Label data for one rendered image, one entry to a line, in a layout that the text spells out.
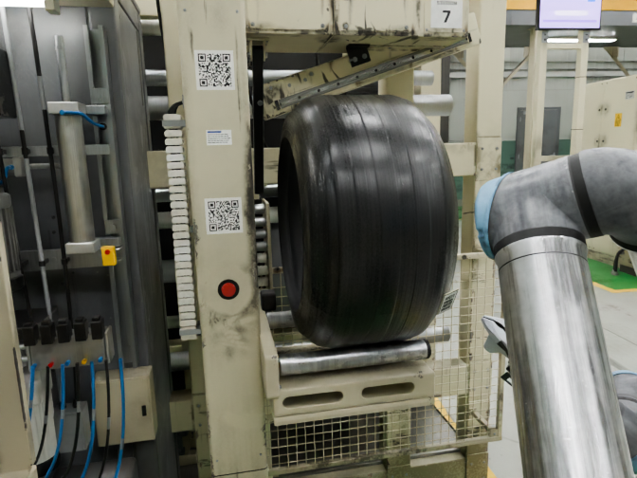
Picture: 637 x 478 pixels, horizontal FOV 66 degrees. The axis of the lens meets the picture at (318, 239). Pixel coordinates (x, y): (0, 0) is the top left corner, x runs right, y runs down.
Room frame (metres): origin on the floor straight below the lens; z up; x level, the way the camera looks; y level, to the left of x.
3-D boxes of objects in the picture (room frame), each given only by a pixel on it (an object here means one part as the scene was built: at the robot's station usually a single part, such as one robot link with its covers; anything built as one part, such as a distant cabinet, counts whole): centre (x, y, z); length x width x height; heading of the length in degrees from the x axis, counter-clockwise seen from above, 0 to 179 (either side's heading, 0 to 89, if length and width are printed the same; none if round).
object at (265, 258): (1.47, 0.25, 1.05); 0.20 x 0.15 x 0.30; 101
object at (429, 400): (1.14, -0.04, 0.80); 0.37 x 0.36 x 0.02; 11
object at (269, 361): (1.11, 0.14, 0.90); 0.40 x 0.03 x 0.10; 11
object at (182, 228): (1.03, 0.29, 1.19); 0.05 x 0.04 x 0.48; 11
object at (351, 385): (1.00, -0.06, 0.84); 0.36 x 0.09 x 0.06; 101
